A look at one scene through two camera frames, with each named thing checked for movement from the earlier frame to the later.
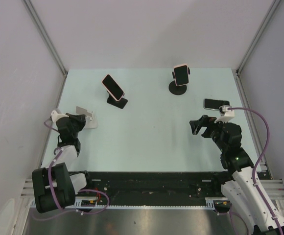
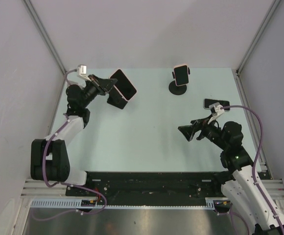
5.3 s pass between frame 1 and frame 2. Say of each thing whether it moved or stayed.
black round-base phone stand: stayed
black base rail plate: stayed
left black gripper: moved
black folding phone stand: stayed
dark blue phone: stayed
